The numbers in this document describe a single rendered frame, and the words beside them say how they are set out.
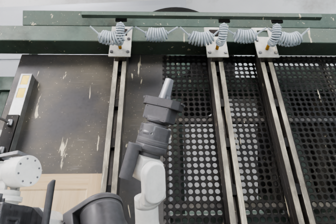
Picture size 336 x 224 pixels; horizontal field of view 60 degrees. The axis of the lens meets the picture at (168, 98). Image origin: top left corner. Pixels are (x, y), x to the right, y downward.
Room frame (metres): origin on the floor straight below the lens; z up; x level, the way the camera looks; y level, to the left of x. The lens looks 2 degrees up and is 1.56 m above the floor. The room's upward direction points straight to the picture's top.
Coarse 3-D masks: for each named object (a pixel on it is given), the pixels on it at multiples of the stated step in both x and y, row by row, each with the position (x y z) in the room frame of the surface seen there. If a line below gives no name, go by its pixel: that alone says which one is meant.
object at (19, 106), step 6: (30, 78) 1.32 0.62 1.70; (18, 84) 1.30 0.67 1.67; (24, 84) 1.30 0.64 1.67; (30, 84) 1.32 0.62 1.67; (30, 90) 1.32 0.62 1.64; (24, 96) 1.27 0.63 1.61; (12, 102) 1.25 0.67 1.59; (18, 102) 1.25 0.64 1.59; (24, 102) 1.26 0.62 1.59; (12, 108) 1.24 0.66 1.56; (18, 108) 1.24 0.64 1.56; (24, 108) 1.27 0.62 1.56; (24, 114) 1.27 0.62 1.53; (18, 120) 1.21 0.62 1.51; (18, 126) 1.21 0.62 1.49; (18, 132) 1.22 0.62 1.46; (12, 144) 1.17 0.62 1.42; (12, 150) 1.17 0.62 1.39; (12, 156) 1.17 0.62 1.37
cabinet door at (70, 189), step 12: (48, 180) 1.11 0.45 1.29; (60, 180) 1.11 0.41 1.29; (72, 180) 1.11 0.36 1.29; (84, 180) 1.12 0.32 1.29; (96, 180) 1.12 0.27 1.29; (24, 192) 1.09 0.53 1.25; (36, 192) 1.09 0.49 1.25; (60, 192) 1.09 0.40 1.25; (72, 192) 1.10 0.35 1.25; (84, 192) 1.10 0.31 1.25; (96, 192) 1.10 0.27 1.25; (24, 204) 1.07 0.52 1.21; (36, 204) 1.07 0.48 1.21; (60, 204) 1.07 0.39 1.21; (72, 204) 1.07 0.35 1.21
